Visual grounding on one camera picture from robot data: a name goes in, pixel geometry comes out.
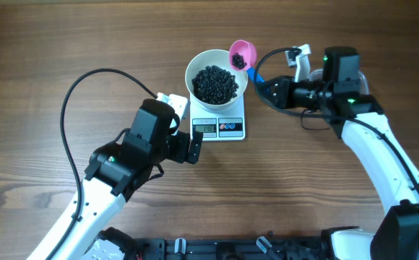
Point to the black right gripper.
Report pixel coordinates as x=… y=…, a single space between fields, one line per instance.
x=283 y=97

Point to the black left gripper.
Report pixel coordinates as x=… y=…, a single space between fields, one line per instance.
x=180 y=154

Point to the pink scoop blue handle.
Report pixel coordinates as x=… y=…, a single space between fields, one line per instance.
x=247 y=52

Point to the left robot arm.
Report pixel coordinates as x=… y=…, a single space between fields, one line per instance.
x=116 y=170

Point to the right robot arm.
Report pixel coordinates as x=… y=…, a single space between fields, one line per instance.
x=359 y=121

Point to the white digital kitchen scale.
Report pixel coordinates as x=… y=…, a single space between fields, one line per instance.
x=227 y=124

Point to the white bowl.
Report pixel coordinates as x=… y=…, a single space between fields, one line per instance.
x=218 y=58

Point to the black beans in bowl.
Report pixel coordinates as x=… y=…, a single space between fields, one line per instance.
x=214 y=86

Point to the clear plastic container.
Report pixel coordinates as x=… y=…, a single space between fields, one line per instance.
x=318 y=73

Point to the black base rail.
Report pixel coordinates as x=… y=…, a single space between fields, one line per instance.
x=113 y=244

